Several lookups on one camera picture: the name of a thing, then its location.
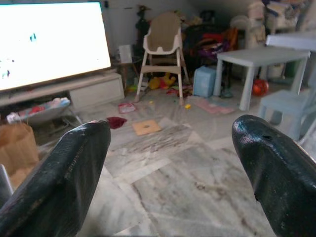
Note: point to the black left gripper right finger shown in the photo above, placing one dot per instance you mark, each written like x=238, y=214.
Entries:
x=279, y=177

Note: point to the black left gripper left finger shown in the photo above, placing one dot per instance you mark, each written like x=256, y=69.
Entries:
x=54, y=185

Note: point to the light blue kids chair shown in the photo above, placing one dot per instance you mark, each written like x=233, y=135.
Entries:
x=284, y=101

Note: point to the dark red cloth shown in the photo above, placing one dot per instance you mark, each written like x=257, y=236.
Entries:
x=117, y=122

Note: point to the orange ball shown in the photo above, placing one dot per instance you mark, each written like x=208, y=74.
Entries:
x=260, y=87

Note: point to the pink floor mat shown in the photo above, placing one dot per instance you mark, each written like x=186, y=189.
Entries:
x=214, y=106

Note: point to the white television stand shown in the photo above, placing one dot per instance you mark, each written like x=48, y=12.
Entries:
x=96, y=91

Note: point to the square cardboard piece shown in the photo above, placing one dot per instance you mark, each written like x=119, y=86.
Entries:
x=145, y=128

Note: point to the small yellow toy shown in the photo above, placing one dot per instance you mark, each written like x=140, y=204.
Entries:
x=187, y=106

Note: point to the light blue storage box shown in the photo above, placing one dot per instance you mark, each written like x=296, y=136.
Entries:
x=203, y=81

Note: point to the light blue kids table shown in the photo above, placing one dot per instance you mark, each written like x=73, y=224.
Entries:
x=261, y=53

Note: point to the large flat screen television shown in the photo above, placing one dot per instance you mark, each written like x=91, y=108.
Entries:
x=49, y=44

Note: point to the yellow plush toy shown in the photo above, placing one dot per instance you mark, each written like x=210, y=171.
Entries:
x=160, y=82

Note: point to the pile of colourful clothes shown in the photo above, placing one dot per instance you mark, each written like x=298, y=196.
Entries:
x=212, y=42

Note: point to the beige baby high chair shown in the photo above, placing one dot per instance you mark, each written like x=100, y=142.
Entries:
x=161, y=32

